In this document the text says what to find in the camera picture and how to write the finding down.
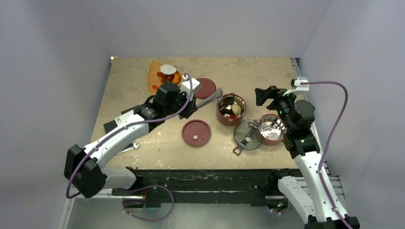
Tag dark red steel lunch pot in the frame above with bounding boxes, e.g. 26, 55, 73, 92
216, 93, 247, 126

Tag black network switch box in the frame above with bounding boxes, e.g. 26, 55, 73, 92
103, 106, 141, 134

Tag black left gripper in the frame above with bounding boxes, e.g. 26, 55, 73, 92
165, 89, 197, 119

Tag woven bamboo basket tray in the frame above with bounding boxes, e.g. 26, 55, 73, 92
147, 60, 183, 95

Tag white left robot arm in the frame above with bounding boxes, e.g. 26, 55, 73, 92
64, 78, 201, 198

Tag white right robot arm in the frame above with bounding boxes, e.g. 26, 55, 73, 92
255, 86, 360, 229

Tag white steamed bun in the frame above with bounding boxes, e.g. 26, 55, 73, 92
231, 104, 242, 116

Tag glass lid with red clasp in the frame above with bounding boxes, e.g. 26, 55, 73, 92
232, 120, 264, 156

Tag white round rice cracker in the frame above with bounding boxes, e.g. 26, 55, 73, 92
160, 64, 177, 75

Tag steel wrench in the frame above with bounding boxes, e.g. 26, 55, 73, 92
118, 142, 140, 155

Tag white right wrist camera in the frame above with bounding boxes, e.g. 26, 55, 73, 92
283, 76, 310, 96

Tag orange fried cutlet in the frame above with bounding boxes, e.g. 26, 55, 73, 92
171, 73, 181, 85

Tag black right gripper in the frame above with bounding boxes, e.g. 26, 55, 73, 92
256, 85, 302, 132

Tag steel food tongs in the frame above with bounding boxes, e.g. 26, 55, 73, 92
196, 87, 223, 109

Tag dark red round lid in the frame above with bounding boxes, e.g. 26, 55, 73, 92
194, 78, 216, 99

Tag white small device box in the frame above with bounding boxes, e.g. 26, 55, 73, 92
114, 113, 133, 125

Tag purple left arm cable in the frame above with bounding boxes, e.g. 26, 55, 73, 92
65, 73, 175, 222

